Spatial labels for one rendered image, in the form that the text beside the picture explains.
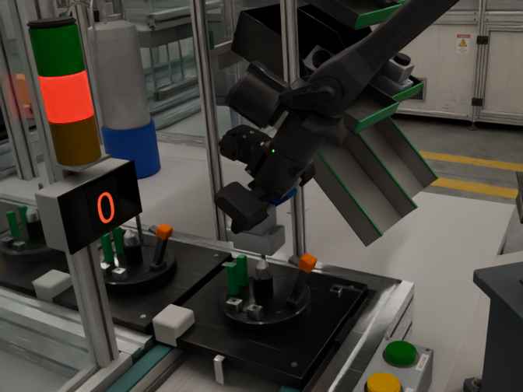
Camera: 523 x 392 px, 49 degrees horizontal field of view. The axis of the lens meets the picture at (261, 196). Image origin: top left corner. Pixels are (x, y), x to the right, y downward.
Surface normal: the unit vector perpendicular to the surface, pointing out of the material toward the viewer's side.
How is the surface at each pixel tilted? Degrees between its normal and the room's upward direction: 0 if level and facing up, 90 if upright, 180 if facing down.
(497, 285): 0
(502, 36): 90
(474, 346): 0
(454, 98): 90
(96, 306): 90
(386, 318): 0
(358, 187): 45
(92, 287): 90
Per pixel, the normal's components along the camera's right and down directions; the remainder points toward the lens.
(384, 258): -0.07, -0.91
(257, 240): -0.49, 0.38
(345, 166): 0.50, -0.50
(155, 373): 0.87, 0.15
